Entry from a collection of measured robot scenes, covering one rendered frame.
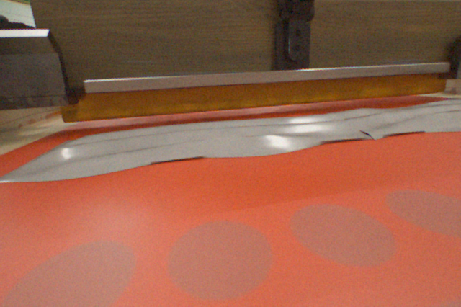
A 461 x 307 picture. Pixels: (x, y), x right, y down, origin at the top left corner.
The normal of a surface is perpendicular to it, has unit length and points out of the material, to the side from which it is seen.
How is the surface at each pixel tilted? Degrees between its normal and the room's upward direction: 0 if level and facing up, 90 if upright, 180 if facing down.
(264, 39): 90
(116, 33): 90
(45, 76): 90
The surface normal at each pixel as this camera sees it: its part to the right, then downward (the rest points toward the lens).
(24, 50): 0.18, 0.84
